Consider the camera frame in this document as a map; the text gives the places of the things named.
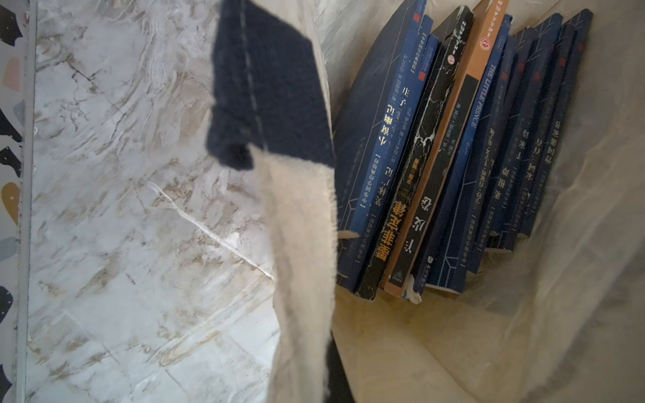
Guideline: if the orange and black book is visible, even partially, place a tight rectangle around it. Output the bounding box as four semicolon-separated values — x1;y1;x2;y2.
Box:
383;1;509;297

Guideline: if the dark blue thin book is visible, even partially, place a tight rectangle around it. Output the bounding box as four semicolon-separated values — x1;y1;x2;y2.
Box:
486;8;593;253
467;13;563;275
425;27;538;294

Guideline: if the blue book yellow label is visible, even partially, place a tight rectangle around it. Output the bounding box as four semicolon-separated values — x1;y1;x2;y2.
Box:
334;1;427;240

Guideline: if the aluminium corner frame post left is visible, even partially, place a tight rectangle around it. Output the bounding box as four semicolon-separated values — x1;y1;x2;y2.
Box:
14;0;39;402

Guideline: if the beige canvas floral tote bag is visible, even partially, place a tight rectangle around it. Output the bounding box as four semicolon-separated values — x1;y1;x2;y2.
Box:
207;1;644;402

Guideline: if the blue Little Prince book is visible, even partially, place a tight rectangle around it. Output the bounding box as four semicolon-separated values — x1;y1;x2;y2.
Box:
404;1;512;303

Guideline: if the black marbled spine book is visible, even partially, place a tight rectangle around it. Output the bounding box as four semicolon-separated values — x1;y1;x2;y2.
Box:
354;6;474;300

